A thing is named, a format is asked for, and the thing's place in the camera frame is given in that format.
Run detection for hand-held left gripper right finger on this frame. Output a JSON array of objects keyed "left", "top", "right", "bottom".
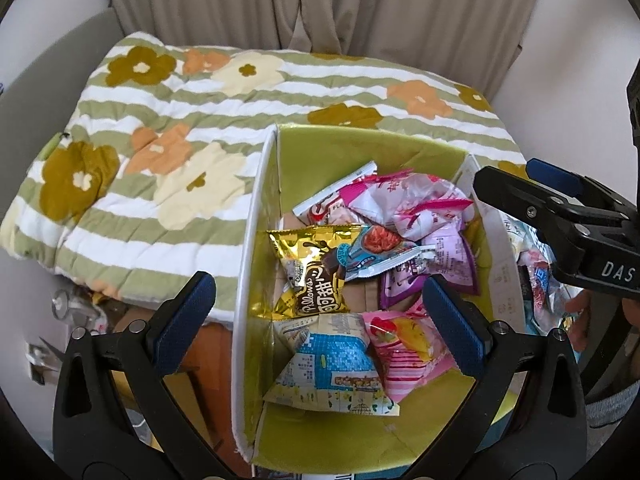
[{"left": 410, "top": 275, "right": 588, "bottom": 480}]

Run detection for green cardboard box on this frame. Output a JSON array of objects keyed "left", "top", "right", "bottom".
[{"left": 231, "top": 122, "right": 531, "bottom": 472}]

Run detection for beige curtain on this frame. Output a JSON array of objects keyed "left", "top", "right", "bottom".
[{"left": 102, "top": 0, "right": 552, "bottom": 97}]

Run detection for pink striped snack packet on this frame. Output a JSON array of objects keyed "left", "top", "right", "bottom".
[{"left": 361, "top": 310, "right": 459, "bottom": 404}]

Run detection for person's right forearm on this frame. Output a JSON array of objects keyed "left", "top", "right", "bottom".
[{"left": 584, "top": 387, "right": 640, "bottom": 429}]

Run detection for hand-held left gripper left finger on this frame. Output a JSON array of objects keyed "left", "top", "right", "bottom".
[{"left": 52, "top": 271, "right": 236, "bottom": 480}]

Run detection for silver blue red snack packet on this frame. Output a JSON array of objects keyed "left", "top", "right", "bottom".
[{"left": 517, "top": 247, "right": 572, "bottom": 332}]

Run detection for grey headboard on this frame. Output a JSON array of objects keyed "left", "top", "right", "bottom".
[{"left": 0, "top": 7, "right": 127, "bottom": 128}]

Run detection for teal snack packet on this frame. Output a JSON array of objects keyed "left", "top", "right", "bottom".
[{"left": 336, "top": 225, "right": 437, "bottom": 282}]

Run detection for person's right hand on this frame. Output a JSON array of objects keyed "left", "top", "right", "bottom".
[{"left": 567, "top": 292, "right": 640, "bottom": 397}]

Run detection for purple snack packet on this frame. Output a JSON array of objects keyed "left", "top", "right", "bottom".
[{"left": 378, "top": 220, "right": 482, "bottom": 312}]

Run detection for blue white pyramid snack packet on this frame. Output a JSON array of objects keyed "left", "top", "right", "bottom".
[{"left": 263, "top": 312, "right": 402, "bottom": 417}]

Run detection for pink white snack packet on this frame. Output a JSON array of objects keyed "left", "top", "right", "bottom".
[{"left": 340, "top": 170, "right": 474, "bottom": 242}]

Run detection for gold chocolate snack packet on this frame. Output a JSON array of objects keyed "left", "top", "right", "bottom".
[{"left": 266, "top": 225, "right": 369, "bottom": 322}]

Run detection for floral striped blanket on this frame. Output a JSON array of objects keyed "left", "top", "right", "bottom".
[{"left": 0, "top": 31, "right": 532, "bottom": 312}]

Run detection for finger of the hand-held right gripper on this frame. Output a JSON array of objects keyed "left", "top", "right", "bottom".
[
  {"left": 472, "top": 164, "right": 592, "bottom": 281},
  {"left": 525, "top": 158, "right": 640, "bottom": 222}
]

